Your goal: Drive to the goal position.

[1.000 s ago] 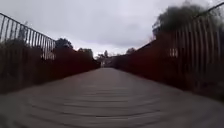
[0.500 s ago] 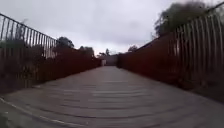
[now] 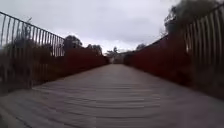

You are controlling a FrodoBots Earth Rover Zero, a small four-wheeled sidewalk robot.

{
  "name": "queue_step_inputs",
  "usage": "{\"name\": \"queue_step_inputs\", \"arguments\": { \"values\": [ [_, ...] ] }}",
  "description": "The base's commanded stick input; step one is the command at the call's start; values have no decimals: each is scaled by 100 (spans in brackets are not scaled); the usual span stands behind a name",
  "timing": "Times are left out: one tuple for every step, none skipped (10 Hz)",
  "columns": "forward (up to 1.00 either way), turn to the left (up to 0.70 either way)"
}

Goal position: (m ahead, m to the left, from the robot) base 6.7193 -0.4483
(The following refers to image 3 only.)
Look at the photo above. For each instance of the low dark tree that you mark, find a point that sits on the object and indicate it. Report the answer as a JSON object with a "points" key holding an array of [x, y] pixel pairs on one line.
{"points": [[95, 49]]}

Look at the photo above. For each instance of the large dark tree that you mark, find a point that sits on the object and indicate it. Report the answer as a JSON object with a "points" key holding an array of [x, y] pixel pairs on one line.
{"points": [[190, 11]]}

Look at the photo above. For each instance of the scrub bushes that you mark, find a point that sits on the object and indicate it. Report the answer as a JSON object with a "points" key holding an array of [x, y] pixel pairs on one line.
{"points": [[20, 63]]}

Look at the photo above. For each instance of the red metal railing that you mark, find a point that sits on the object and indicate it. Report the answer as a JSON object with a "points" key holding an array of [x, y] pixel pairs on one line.
{"points": [[156, 60], [83, 61]]}

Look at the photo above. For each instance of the grey wooden plank boardwalk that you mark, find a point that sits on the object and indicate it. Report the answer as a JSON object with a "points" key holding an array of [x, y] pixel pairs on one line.
{"points": [[113, 96]]}

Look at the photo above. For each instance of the pale building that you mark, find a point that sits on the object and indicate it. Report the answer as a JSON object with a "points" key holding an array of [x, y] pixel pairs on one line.
{"points": [[117, 58]]}

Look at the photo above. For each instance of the broad dark tree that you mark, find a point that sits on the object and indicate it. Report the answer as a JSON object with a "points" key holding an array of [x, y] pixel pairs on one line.
{"points": [[72, 41]]}

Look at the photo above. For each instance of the slim pointed tree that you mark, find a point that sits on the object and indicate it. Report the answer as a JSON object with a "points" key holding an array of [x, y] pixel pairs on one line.
{"points": [[115, 50]]}

